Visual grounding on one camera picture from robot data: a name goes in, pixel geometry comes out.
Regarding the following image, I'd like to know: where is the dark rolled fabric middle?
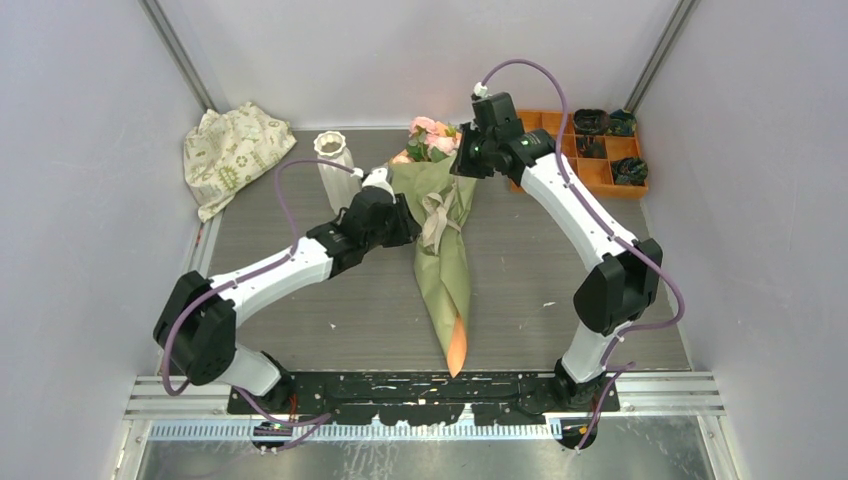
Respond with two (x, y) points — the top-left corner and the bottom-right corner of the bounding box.
(576, 136), (607, 159)

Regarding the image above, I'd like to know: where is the green rolled fabric bottom right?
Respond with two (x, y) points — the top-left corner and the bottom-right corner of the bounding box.
(610, 157), (649, 186)

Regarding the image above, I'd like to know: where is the cream ribbon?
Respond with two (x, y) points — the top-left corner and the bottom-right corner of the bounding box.
(421, 189), (461, 254)

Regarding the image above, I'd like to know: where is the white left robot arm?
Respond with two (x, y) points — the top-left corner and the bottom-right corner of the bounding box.
(152, 186), (422, 413)

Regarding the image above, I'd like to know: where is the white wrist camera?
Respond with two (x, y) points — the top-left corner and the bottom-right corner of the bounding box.
(361, 165), (395, 196)
(472, 92), (518, 129)

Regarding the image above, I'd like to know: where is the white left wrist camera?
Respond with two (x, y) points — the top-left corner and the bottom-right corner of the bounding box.
(361, 165), (395, 196)

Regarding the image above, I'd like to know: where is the green pink flower bouquet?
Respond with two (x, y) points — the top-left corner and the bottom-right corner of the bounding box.
(389, 116), (476, 377)

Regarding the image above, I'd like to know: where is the orange compartment tray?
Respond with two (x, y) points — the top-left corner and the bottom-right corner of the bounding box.
(508, 109), (651, 201)

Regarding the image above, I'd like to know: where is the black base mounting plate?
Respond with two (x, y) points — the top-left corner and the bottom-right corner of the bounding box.
(228, 369), (621, 429)

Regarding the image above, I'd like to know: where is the dark rolled fabric top left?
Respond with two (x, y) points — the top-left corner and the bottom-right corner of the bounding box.
(572, 109), (610, 135)

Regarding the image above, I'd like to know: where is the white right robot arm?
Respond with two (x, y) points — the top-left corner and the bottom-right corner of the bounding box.
(452, 120), (663, 411)

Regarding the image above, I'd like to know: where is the aluminium front rail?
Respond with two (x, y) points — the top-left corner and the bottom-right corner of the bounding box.
(124, 372), (726, 450)

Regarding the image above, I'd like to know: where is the blue green rolled fabric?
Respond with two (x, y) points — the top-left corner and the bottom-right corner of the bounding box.
(606, 109), (637, 137)

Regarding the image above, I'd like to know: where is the dark rolled fabric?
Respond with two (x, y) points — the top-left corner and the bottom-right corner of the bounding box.
(572, 109), (610, 135)
(576, 136), (607, 159)

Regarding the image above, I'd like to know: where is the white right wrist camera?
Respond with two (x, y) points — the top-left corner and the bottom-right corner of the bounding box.
(472, 92), (518, 129)

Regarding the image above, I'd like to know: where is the white ribbed vase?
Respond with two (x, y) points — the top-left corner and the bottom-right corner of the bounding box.
(313, 131), (361, 214)

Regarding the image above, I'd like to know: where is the cream printed cloth bag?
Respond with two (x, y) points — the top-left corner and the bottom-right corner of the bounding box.
(183, 102), (297, 223)

